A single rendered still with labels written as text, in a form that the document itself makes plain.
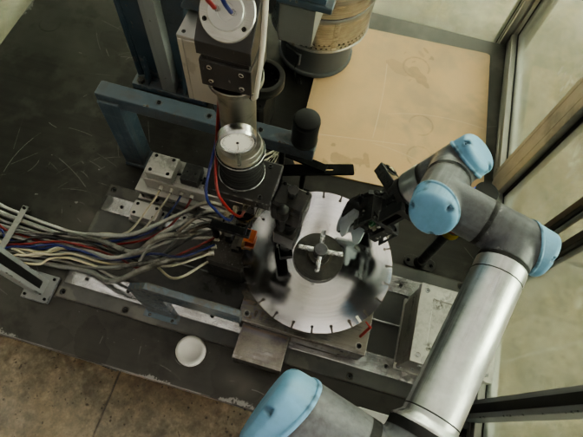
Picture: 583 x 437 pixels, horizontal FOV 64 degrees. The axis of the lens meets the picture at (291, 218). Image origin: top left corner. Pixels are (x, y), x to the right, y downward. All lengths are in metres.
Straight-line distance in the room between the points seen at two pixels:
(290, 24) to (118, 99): 0.44
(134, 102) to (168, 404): 1.20
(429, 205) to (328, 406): 0.31
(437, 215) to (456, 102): 0.93
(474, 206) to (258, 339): 0.60
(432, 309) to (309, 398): 0.56
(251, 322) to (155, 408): 0.94
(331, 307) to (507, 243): 0.42
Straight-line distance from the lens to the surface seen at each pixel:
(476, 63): 1.75
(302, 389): 0.61
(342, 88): 1.54
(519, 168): 1.34
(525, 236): 0.75
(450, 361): 0.66
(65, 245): 1.33
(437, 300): 1.12
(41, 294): 1.30
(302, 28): 0.94
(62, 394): 2.06
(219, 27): 0.51
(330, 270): 1.01
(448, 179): 0.74
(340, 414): 0.61
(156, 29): 1.33
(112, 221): 1.33
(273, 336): 1.11
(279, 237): 0.86
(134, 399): 1.97
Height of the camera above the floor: 1.91
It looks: 65 degrees down
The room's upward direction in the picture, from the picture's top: 9 degrees clockwise
